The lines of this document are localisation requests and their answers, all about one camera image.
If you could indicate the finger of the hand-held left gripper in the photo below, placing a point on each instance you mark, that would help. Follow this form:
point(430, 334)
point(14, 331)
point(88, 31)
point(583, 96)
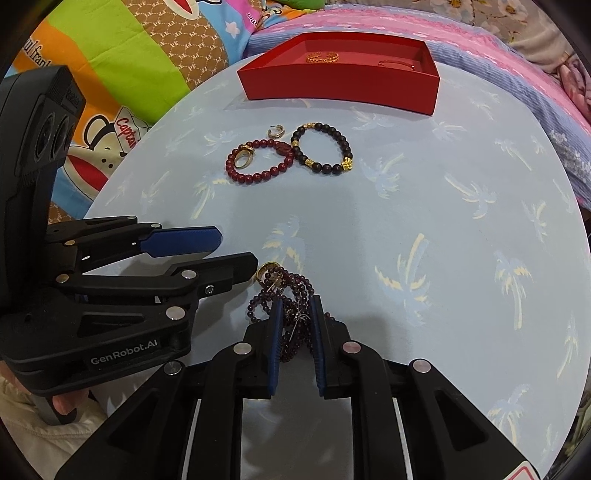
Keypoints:
point(221, 267)
point(184, 240)

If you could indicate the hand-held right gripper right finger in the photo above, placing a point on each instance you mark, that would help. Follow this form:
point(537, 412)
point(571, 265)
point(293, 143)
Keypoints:
point(318, 346)

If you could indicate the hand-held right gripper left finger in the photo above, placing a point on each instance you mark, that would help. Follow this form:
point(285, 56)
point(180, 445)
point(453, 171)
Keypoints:
point(276, 346)

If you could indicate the red cardboard box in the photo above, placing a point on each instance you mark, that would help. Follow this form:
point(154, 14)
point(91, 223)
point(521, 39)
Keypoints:
point(337, 85)

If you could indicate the rose gold bangle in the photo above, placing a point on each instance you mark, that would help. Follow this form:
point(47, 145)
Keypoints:
point(411, 66)

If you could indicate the person's left forearm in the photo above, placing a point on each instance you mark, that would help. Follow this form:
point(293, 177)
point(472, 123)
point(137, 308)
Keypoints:
point(32, 438)

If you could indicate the person's left hand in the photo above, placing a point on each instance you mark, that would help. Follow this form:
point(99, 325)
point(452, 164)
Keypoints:
point(67, 407)

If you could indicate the small hoop earring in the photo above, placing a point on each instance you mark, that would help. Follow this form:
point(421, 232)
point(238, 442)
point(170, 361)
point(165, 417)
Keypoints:
point(277, 132)

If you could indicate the monkey printed blanket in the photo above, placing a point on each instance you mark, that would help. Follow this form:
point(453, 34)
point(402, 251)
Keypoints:
point(138, 60)

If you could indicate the pink purple striped pillow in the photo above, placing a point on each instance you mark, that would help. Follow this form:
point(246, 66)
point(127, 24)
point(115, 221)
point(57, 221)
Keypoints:
point(485, 60)

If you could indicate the pink quilted cloth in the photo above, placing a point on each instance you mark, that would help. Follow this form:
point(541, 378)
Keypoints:
point(572, 78)

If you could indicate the beige floral blanket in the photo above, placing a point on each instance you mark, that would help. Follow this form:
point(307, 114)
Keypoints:
point(521, 27)

